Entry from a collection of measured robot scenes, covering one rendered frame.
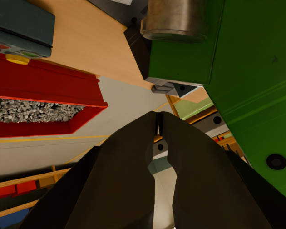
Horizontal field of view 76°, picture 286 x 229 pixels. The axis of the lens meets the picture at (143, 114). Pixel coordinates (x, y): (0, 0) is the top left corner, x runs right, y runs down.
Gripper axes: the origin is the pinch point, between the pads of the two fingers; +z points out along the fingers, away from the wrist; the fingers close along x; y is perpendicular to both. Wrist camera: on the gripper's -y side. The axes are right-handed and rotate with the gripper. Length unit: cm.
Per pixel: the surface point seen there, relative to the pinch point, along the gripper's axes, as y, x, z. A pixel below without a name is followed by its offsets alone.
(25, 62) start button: 1.4, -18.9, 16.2
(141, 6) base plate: -5.7, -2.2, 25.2
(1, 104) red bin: 14.6, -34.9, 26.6
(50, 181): 406, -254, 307
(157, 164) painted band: 746, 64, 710
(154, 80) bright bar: 5.5, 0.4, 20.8
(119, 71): 8.4, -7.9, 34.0
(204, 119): 7.0, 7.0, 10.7
